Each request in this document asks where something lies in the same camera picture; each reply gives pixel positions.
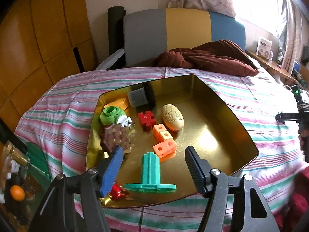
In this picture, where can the white cardboard box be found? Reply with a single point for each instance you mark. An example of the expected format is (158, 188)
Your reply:
(263, 46)

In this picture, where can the orange linked cubes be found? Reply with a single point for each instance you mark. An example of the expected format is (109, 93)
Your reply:
(161, 147)

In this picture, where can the green plug-in device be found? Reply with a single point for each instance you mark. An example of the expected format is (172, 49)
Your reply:
(111, 114)

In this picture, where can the gold tin box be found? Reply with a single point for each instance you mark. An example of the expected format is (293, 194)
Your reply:
(212, 137)

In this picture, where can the cream carved egg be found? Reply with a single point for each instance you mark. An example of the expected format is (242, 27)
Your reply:
(172, 117)

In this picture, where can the grey spool with black disc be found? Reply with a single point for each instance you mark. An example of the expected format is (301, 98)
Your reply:
(137, 96)

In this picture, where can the small pink bottle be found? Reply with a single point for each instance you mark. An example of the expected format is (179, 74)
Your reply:
(271, 56)

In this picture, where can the shiny red toy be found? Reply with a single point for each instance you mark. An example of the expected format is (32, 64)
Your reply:
(118, 192)

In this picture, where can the brown spiky ball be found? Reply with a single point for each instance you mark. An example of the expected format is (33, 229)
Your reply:
(113, 136)

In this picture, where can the white padded armrest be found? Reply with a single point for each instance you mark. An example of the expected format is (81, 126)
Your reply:
(111, 59)

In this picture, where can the orange fruit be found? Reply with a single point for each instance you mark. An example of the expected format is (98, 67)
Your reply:
(17, 192)

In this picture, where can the red puzzle piece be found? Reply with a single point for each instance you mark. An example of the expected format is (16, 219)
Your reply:
(146, 119)

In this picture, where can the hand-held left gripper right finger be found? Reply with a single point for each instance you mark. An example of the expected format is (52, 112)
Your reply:
(196, 171)

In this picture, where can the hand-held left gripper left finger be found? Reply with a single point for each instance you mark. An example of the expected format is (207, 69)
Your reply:
(112, 171)

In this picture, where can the grey yellow blue headboard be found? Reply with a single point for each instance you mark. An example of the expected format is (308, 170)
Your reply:
(188, 29)

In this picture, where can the black gold-collared bottle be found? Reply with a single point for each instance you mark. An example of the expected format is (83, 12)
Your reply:
(15, 153)

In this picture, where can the striped bedsheet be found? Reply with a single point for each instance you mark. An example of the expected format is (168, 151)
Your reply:
(60, 101)

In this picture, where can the red cloth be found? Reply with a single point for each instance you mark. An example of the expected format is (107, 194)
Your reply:
(297, 205)

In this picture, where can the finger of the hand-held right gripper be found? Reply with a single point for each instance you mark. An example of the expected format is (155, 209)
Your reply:
(286, 117)

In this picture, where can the wooden window shelf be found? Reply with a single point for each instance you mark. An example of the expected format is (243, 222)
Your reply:
(275, 66)

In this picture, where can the person's right hand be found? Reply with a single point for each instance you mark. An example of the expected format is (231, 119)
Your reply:
(304, 145)

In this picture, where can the wooden wardrobe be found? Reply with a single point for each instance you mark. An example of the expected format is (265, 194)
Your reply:
(36, 41)

